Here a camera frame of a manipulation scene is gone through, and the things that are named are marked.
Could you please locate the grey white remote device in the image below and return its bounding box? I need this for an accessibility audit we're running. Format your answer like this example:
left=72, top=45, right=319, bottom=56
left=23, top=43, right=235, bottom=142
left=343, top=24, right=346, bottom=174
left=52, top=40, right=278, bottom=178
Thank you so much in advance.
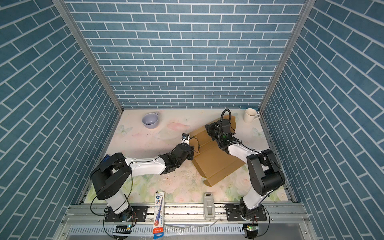
left=203, top=193, right=216, bottom=221

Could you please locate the aluminium front rail frame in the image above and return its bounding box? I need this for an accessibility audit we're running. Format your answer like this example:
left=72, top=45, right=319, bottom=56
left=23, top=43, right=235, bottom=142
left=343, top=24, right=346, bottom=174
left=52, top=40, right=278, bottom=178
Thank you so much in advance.
left=53, top=202, right=317, bottom=240

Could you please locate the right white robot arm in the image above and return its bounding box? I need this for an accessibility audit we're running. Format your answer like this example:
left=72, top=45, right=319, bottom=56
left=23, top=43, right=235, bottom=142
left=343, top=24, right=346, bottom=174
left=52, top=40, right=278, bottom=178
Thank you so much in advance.
left=205, top=119, right=286, bottom=220

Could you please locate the brown cardboard box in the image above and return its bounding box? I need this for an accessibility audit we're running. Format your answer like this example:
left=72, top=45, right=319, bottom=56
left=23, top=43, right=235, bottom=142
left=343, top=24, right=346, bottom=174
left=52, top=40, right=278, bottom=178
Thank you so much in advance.
left=189, top=126, right=245, bottom=187

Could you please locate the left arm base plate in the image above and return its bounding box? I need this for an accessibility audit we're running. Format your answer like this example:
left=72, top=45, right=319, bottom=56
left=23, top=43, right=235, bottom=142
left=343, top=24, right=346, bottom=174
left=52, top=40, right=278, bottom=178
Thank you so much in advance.
left=105, top=206, right=148, bottom=223

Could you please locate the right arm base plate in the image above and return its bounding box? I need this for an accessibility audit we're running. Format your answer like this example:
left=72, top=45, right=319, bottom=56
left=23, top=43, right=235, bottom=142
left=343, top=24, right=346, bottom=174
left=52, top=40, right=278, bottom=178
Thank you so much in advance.
left=224, top=204, right=267, bottom=222

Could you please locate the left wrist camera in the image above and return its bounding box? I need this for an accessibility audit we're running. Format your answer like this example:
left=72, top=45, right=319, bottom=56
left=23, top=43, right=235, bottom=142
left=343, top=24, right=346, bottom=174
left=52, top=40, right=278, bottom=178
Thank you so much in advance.
left=181, top=133, right=190, bottom=144

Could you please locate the white ceramic mug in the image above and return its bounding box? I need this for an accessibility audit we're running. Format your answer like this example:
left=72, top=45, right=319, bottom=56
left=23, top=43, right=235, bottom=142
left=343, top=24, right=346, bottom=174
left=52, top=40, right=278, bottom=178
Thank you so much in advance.
left=244, top=108, right=261, bottom=124

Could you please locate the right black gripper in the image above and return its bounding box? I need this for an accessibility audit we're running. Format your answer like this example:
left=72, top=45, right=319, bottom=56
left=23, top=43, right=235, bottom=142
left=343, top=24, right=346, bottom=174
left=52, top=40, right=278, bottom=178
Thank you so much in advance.
left=205, top=123, right=223, bottom=144

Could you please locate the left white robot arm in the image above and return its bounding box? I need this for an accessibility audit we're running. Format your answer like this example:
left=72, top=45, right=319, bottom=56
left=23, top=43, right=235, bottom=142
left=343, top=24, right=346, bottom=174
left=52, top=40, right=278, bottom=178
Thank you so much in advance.
left=90, top=143, right=195, bottom=215

